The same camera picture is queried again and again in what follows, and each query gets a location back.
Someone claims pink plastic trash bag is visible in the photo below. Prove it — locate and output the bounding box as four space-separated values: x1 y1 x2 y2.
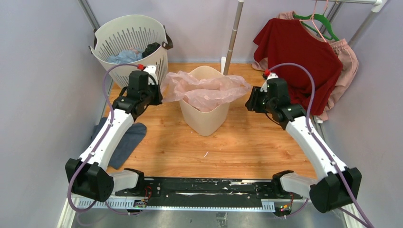
161 71 251 112

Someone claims beige plastic trash bin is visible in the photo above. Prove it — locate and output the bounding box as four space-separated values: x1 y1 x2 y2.
179 66 230 136

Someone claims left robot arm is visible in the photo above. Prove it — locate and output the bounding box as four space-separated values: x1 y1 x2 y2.
65 65 162 202

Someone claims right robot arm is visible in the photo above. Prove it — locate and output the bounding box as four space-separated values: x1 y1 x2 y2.
245 78 362 213

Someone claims blue plastic bag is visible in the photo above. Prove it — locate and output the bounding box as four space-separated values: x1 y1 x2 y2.
107 48 143 64

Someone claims grey-blue cloth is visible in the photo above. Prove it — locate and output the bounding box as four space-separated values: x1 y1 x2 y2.
108 123 147 170

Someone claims black plastic bag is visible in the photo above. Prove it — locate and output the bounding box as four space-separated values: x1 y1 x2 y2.
142 42 161 58

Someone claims white slotted laundry basket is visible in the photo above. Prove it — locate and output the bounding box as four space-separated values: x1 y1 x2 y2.
89 14 174 90

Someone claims red t-shirt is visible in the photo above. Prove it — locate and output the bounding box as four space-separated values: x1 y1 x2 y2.
253 18 343 115

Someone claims clothes rack pole with foot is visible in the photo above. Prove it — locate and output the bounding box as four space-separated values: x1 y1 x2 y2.
221 0 244 75

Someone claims pink garment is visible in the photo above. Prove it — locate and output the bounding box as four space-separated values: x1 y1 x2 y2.
252 11 359 122

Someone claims green clothes hanger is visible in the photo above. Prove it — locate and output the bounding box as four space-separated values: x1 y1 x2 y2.
292 13 340 41

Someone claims pink clothes hanger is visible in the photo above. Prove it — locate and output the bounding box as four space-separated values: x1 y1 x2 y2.
295 0 329 43

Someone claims corner aluminium profile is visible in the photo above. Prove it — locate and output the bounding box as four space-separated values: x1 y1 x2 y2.
78 0 100 30

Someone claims right rack pole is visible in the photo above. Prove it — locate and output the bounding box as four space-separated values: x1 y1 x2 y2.
323 0 388 48

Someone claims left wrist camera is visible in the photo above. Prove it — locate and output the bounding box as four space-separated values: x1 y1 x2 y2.
137 64 159 86

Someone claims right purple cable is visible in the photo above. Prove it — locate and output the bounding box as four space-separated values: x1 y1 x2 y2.
268 63 375 228

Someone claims purple cable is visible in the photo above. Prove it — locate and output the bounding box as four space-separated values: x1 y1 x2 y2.
67 63 149 217
268 63 375 228

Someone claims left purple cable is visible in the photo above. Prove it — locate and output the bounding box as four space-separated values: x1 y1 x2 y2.
67 63 149 217

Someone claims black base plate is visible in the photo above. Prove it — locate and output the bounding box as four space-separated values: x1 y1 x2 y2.
114 177 303 212

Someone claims aluminium frame rail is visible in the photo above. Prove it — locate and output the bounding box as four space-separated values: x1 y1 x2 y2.
57 177 363 228

